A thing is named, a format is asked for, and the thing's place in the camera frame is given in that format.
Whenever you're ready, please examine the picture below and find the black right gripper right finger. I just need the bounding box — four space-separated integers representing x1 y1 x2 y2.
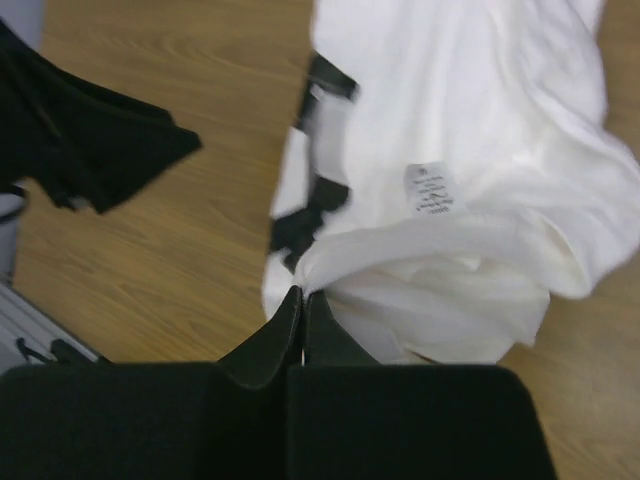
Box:
304 291 379 367

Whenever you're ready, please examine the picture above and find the black t shirt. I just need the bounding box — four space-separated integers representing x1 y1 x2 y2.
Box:
1 24 202 214

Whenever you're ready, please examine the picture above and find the aluminium frame rail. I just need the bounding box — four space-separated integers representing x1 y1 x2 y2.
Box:
0 284 108 373

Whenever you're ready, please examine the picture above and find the white printed t shirt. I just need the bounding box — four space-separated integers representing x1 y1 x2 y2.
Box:
262 1 639 363

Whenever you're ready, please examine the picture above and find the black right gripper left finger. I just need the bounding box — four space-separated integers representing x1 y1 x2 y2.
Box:
217 286 303 389

